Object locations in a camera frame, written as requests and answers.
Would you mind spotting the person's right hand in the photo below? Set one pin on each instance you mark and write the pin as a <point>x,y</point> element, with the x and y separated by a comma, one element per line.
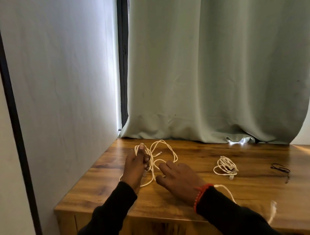
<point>184,181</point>

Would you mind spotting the person's left hand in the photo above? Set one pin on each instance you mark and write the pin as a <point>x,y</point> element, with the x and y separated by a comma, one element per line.
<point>134,169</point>

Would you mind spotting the person's right forearm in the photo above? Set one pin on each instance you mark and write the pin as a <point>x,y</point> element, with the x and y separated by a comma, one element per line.
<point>235,218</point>

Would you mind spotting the person's left forearm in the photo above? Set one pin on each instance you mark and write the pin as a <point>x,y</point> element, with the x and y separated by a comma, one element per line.
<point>109,213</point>

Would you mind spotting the wooden cabinet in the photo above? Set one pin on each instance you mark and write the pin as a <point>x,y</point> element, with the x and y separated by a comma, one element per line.
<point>169,208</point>

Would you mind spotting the white side panel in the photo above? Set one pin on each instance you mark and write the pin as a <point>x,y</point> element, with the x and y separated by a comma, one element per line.
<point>60,96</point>

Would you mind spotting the grey-green curtain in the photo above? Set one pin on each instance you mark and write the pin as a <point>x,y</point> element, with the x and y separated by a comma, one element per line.
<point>218,72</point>

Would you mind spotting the black window frame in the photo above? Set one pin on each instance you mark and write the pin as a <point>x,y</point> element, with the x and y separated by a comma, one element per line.
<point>122,60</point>

